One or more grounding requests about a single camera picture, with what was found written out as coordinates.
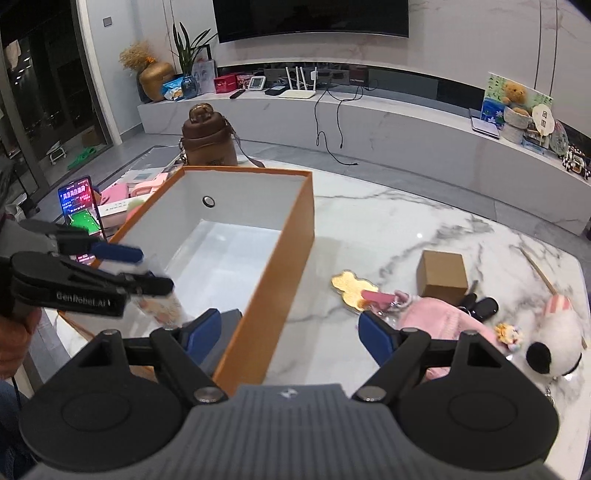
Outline gold glitter bear keychain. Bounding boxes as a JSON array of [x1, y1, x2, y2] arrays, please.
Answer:
[[331, 271, 382, 308]]

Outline white router with antennas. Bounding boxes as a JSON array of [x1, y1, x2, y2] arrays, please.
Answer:
[[278, 65, 320, 99]]

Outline gold vase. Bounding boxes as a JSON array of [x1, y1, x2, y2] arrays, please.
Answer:
[[139, 62, 176, 103]]

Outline black car key bunch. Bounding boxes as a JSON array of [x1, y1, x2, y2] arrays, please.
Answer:
[[456, 281, 500, 322]]

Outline green slippers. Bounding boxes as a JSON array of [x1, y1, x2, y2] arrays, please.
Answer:
[[67, 146, 99, 171]]

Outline grey tablet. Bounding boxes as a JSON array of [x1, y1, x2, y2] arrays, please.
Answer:
[[468, 108, 502, 139]]

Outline black cable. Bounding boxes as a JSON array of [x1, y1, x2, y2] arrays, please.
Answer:
[[315, 87, 359, 167]]

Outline pink knitted pouch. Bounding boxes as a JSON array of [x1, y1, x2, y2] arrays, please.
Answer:
[[396, 298, 500, 382]]

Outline dried flower bunch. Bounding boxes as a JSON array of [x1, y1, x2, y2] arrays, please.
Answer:
[[119, 40, 156, 73]]

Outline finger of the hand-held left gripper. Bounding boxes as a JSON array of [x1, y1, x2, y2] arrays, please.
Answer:
[[18, 220, 145, 265], [13, 252, 176, 298]]

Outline small brown cardboard box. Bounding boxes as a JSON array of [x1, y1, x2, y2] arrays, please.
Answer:
[[416, 250, 470, 301]]

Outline teddy bear poster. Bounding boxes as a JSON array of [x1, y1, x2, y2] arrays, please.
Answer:
[[481, 72, 553, 126]]

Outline round patterned plate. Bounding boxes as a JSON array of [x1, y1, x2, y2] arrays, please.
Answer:
[[549, 120, 570, 155]]

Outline smartphone with lit screen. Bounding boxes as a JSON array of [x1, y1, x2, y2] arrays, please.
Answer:
[[57, 175, 108, 241]]

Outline brown bottle with strap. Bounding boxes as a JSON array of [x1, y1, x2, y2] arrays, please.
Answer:
[[178, 104, 267, 169]]

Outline black television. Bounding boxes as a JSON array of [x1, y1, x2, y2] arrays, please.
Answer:
[[212, 0, 411, 45]]

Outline white picture frame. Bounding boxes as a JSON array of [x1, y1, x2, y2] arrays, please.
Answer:
[[191, 44, 218, 94]]

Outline blue snack bag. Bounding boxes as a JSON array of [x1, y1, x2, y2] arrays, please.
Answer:
[[161, 76, 185, 101]]

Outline orange cardboard box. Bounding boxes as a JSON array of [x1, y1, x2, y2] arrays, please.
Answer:
[[95, 166, 317, 398]]

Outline green potted plant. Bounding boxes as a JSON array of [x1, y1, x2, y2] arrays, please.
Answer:
[[170, 21, 219, 100]]

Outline white plush toy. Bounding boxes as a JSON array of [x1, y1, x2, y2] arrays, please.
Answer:
[[525, 295, 585, 383]]

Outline white marble television console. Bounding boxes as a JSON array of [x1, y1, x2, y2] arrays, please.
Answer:
[[137, 59, 591, 237]]

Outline teddy bear in basket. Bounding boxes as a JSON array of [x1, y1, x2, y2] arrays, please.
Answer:
[[501, 80, 532, 144]]

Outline person's left hand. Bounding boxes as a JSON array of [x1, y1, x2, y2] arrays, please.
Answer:
[[0, 307, 43, 380]]

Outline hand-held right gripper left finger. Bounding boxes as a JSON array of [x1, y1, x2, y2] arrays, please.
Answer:
[[78, 308, 228, 404]]

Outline pink flat nail file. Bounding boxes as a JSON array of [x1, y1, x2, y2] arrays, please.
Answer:
[[360, 288, 397, 307]]

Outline pink flat case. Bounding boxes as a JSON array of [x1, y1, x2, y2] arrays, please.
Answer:
[[98, 173, 169, 206]]

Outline black and white checkered item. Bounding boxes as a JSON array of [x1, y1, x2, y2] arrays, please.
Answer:
[[560, 145, 591, 182]]

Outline small colourful doll charm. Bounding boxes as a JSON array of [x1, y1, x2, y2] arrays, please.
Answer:
[[495, 323, 525, 348]]

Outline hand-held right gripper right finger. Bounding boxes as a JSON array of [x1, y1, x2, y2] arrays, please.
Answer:
[[352, 310, 513, 402]]

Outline white marble desktop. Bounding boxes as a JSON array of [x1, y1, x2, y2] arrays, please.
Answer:
[[41, 157, 589, 416]]

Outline white and teal box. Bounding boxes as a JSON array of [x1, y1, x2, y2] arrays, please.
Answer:
[[126, 168, 163, 186]]

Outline thin wooden stick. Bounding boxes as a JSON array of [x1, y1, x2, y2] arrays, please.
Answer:
[[518, 246, 560, 295]]

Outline round white hand fan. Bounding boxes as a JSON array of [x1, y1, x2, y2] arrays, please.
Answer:
[[531, 104, 556, 137]]

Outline clear packet with pink print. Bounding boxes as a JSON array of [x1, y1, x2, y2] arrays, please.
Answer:
[[130, 277, 195, 330]]

